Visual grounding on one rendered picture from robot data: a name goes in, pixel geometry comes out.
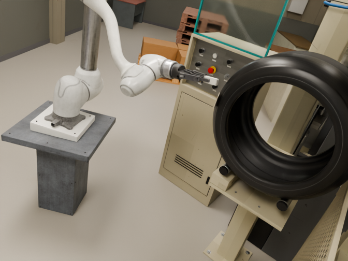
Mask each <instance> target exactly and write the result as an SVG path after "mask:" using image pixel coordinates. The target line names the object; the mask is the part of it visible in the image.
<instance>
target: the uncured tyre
mask: <svg viewBox="0 0 348 261"><path fill-rule="evenodd" d="M269 82H279V83H286V84H290V85H293V86H296V87H298V88H301V89H303V90H305V91H306V92H308V93H309V94H311V95H312V96H313V97H315V98H316V99H317V100H318V101H319V102H320V103H321V104H322V106H323V107H324V108H325V109H326V111H327V113H328V114H329V116H330V118H331V121H332V124H333V127H334V131H335V144H334V145H333V146H332V147H331V148H329V149H328V150H326V151H324V152H322V153H320V154H317V155H312V156H303V157H301V156H291V155H287V154H284V153H282V152H279V151H278V150H276V149H274V148H273V147H271V146H270V145H269V144H268V143H267V142H266V141H265V140H264V139H263V138H262V137H261V135H260V134H259V132H258V130H257V128H256V126H255V122H254V117H253V108H254V102H255V99H256V97H257V95H258V93H259V91H260V90H261V88H262V87H263V86H264V85H265V84H266V83H269ZM213 133H214V138H215V142H216V145H217V148H218V150H219V152H220V154H221V156H222V158H223V160H224V161H225V163H226V164H227V166H228V167H229V168H230V169H231V170H232V172H233V173H234V174H235V175H236V176H237V177H238V178H240V179H241V180H242V181H243V182H245V183H246V184H247V185H249V186H250V187H252V188H254V189H256V190H258V191H260V192H262V193H264V194H267V195H270V196H273V197H277V198H283V199H292V200H300V199H310V198H315V197H319V196H322V195H325V194H327V193H329V192H331V191H333V190H335V189H336V188H338V187H340V186H341V185H343V184H344V183H345V182H346V181H348V68H347V67H345V66H344V65H343V64H341V63H340V62H338V61H336V60H334V59H332V58H330V57H328V56H325V55H322V54H319V53H315V52H310V51H286V52H281V53H277V54H273V55H270V56H266V57H262V58H259V59H257V60H254V61H252V62H250V63H248V64H246V65H245V66H243V67H242V68H240V69H239V70H238V71H237V72H235V73H234V74H233V75H232V76H231V77H230V79H229V80H228V81H227V82H226V84H225V85H224V86H223V88H222V90H221V91H220V94H219V96H218V98H217V101H216V103H215V106H214V111H213Z"/></svg>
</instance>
